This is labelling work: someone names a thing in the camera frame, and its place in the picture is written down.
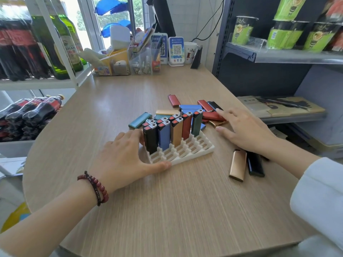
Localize white sleeve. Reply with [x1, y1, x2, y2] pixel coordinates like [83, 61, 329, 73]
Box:
[290, 157, 343, 257]

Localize red instant noodle cup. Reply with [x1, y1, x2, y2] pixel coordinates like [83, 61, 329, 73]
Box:
[317, 0, 343, 23]
[325, 29, 343, 52]

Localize shrink-wrapped pack of cola bottles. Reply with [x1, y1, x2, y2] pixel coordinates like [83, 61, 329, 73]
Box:
[0, 94, 65, 143]

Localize green instant noodle cup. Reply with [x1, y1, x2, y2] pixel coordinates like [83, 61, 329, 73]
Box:
[267, 20, 293, 50]
[273, 0, 309, 22]
[303, 22, 341, 53]
[284, 21, 310, 50]
[234, 16, 259, 46]

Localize black cable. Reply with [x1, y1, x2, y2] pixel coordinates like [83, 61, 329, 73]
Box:
[191, 0, 226, 42]

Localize blue code sign stand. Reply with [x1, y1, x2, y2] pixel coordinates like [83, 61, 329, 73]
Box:
[168, 36, 185, 67]

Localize person's left hand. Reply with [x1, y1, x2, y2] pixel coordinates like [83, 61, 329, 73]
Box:
[90, 128, 172, 195]

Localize clear plastic desk organizer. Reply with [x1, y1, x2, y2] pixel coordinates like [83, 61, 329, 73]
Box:
[92, 46, 162, 77]

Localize person's left forearm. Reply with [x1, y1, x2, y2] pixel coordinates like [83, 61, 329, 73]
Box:
[0, 177, 109, 257]

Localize grey shelf board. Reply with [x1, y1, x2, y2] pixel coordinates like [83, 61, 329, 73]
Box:
[223, 42, 343, 65]

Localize pile of loose colourful lighters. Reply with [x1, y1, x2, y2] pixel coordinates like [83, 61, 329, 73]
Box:
[153, 100, 228, 131]

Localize blue parasol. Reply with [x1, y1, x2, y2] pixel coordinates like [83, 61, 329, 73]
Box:
[100, 19, 132, 38]
[94, 0, 129, 16]

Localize gold lighter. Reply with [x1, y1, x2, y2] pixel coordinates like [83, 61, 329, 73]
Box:
[229, 149, 247, 182]

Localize flat beige printed box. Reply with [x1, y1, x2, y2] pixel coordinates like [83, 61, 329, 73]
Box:
[237, 95, 326, 117]

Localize white code sign stand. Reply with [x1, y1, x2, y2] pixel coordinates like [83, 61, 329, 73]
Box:
[151, 33, 168, 65]

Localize black lighter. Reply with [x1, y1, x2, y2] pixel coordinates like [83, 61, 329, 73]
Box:
[246, 151, 266, 177]

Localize row of cola bottles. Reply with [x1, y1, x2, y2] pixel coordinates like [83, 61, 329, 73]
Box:
[0, 12, 53, 81]

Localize person's right hand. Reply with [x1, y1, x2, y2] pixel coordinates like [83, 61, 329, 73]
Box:
[215, 106, 280, 158]

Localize yellow card box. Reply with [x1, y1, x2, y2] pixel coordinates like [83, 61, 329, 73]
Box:
[97, 50, 131, 76]

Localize black monitor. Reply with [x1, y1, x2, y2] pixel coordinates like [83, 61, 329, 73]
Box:
[146, 0, 176, 38]

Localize green glass beer bottle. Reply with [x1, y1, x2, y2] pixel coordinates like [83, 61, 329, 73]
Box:
[72, 22, 88, 65]
[57, 14, 84, 73]
[30, 15, 71, 80]

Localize white rounded box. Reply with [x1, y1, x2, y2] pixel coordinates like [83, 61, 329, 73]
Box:
[110, 25, 131, 50]

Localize black wedge stand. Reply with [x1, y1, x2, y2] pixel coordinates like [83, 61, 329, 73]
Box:
[190, 45, 203, 69]

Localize teal lighter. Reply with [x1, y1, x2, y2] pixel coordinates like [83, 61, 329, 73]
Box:
[128, 112, 153, 130]

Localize dark red bead bracelet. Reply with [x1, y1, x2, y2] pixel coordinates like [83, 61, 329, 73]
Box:
[77, 171, 109, 206]

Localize white slotted lighter rack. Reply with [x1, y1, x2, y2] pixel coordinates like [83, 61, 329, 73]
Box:
[139, 130, 216, 166]

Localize row of upright colourful lighters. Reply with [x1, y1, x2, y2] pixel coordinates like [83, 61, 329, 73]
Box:
[142, 109, 204, 155]

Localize white metal shelf rack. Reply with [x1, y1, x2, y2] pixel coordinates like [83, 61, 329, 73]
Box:
[0, 0, 93, 91]

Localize white printed mug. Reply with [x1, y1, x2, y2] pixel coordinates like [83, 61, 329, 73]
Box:
[183, 42, 198, 64]

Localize dark metal shelving unit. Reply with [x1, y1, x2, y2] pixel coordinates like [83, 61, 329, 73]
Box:
[212, 0, 343, 159]

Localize red lighter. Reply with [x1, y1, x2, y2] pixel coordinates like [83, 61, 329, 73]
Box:
[168, 94, 181, 108]

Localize clear acrylic shelf divider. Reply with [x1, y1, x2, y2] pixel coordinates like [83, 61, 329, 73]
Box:
[228, 33, 269, 53]

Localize white window frame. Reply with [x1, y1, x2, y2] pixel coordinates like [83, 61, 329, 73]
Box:
[76, 0, 150, 51]

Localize person's right forearm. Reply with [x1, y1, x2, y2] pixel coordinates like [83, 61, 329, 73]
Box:
[264, 136, 322, 181]

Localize yellow plastic object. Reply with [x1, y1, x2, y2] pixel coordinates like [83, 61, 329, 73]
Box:
[0, 202, 31, 234]

